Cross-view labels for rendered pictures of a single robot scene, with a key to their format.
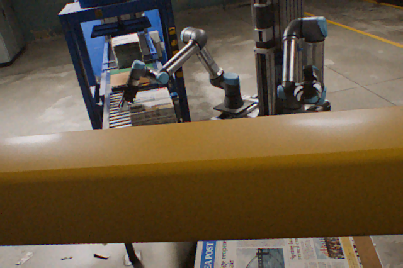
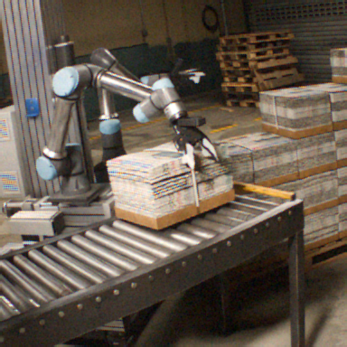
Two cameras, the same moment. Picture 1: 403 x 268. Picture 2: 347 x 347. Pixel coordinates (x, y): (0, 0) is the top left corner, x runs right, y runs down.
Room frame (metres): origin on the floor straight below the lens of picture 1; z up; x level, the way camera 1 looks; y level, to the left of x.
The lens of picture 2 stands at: (3.33, 2.10, 1.50)
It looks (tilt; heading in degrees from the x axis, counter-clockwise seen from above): 15 degrees down; 241
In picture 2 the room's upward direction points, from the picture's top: 8 degrees counter-clockwise
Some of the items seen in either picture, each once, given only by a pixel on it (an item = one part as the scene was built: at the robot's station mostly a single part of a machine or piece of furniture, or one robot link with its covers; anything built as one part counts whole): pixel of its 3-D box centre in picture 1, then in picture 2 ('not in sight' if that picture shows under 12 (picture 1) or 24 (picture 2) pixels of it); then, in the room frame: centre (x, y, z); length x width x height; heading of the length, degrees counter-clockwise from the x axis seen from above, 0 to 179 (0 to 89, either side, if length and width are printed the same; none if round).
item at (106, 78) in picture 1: (133, 81); not in sight; (3.69, 0.57, 0.75); 0.70 x 0.65 x 0.10; 7
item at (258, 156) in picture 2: not in sight; (285, 202); (1.34, -0.25, 0.42); 1.17 x 0.39 x 0.83; 170
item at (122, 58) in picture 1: (127, 50); not in sight; (4.25, 0.64, 0.93); 0.38 x 0.30 x 0.26; 7
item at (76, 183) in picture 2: (233, 98); (74, 181); (2.57, -0.29, 0.87); 0.15 x 0.15 x 0.10
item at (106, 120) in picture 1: (107, 129); (165, 277); (2.64, 0.69, 0.74); 1.34 x 0.05 x 0.12; 7
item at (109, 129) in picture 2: (293, 94); (110, 132); (2.20, -0.63, 0.98); 0.13 x 0.12 x 0.14; 68
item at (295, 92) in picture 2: not in sight; (293, 92); (1.20, -0.24, 1.06); 0.37 x 0.29 x 0.01; 81
